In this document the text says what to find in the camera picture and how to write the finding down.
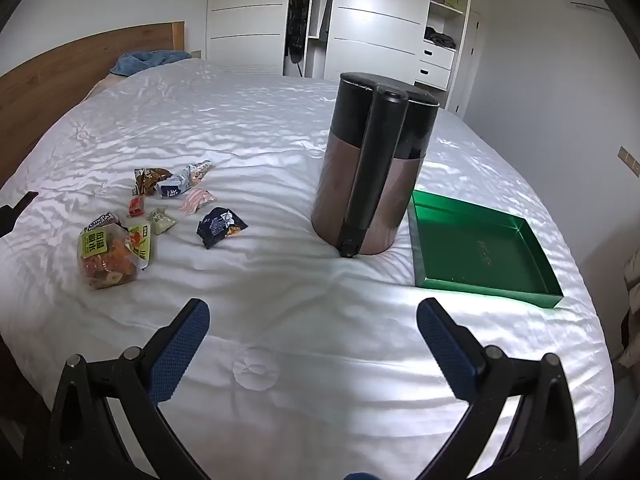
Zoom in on wooden headboard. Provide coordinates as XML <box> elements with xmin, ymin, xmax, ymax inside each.
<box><xmin>0</xmin><ymin>21</ymin><xmax>186</xmax><ymax>183</ymax></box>

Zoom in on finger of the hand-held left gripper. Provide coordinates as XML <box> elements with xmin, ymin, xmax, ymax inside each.
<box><xmin>0</xmin><ymin>190</ymin><xmax>39</xmax><ymax>237</ymax></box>

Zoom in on pink striped snack packet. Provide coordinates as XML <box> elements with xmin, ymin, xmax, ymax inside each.
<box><xmin>180</xmin><ymin>189</ymin><xmax>218</xmax><ymax>217</ymax></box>

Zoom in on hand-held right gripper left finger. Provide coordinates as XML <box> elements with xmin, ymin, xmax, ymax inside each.
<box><xmin>47</xmin><ymin>298</ymin><xmax>211</xmax><ymax>461</ymax></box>

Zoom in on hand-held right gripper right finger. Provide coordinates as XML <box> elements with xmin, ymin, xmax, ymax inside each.
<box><xmin>416</xmin><ymin>297</ymin><xmax>582</xmax><ymax>461</ymax></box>

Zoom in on white and blue snack packet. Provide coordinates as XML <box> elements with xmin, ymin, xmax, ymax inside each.
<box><xmin>155</xmin><ymin>160</ymin><xmax>212</xmax><ymax>201</ymax></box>

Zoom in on green tray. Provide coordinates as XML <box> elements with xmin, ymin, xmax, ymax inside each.
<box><xmin>407</xmin><ymin>190</ymin><xmax>565</xmax><ymax>309</ymax></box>

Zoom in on dark hanging clothes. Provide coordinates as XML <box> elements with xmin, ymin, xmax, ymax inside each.
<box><xmin>285</xmin><ymin>0</ymin><xmax>313</xmax><ymax>66</ymax></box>

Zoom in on black snack packet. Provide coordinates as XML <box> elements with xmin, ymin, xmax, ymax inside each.
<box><xmin>196</xmin><ymin>206</ymin><xmax>247</xmax><ymax>250</ymax></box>

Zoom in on brown snack packet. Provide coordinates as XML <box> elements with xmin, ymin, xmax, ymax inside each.
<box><xmin>132</xmin><ymin>167</ymin><xmax>173</xmax><ymax>197</ymax></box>

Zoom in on large clear mixed snack bag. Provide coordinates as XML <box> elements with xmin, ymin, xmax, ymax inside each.
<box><xmin>76</xmin><ymin>211</ymin><xmax>152</xmax><ymax>291</ymax></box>

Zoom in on dark folded clothes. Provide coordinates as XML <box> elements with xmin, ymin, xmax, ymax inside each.
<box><xmin>425</xmin><ymin>27</ymin><xmax>457</xmax><ymax>50</ymax></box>

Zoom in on white wardrobe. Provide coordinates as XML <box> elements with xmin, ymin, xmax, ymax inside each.
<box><xmin>205</xmin><ymin>0</ymin><xmax>481</xmax><ymax>116</ymax></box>

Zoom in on blue towel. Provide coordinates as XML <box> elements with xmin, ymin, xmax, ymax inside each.
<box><xmin>110</xmin><ymin>50</ymin><xmax>192</xmax><ymax>77</ymax></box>

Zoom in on small pale green snack packet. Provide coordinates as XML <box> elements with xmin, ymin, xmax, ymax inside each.
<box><xmin>148</xmin><ymin>207</ymin><xmax>177</xmax><ymax>236</ymax></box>

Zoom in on brown kettle with black handle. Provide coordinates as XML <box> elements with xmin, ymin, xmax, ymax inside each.
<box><xmin>311</xmin><ymin>72</ymin><xmax>440</xmax><ymax>259</ymax></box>

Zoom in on white duvet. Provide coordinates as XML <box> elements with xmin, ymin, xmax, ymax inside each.
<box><xmin>0</xmin><ymin>57</ymin><xmax>616</xmax><ymax>480</ymax></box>

